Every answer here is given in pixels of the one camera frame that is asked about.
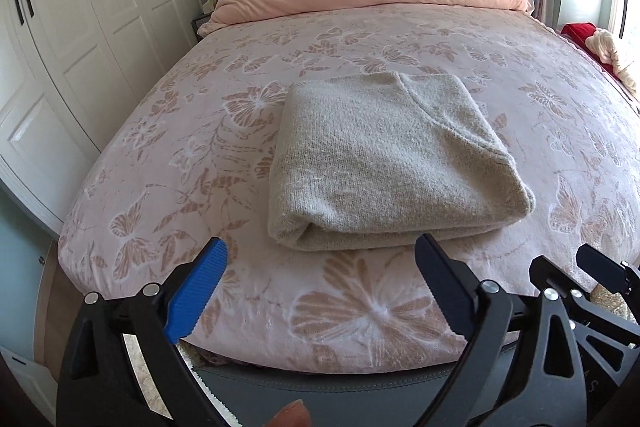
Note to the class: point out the person's left hand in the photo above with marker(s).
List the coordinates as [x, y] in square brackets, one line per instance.
[290, 416]

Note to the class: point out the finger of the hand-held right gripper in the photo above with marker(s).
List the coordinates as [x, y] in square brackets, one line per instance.
[547, 272]
[600, 266]

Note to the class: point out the white wardrobe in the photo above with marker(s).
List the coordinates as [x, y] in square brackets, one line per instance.
[75, 57]

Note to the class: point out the pink floral blanket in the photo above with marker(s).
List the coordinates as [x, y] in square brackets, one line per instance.
[225, 107]

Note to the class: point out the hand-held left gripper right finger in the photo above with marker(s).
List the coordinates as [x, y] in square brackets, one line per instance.
[445, 287]

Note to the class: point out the beige knit sweater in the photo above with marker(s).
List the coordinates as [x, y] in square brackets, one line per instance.
[380, 157]

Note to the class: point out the cream knitted item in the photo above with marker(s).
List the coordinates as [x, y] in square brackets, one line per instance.
[607, 49]

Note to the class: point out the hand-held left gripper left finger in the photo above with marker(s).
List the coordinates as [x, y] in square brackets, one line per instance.
[197, 292]

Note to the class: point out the dark nightstand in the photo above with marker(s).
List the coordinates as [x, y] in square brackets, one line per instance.
[202, 19]

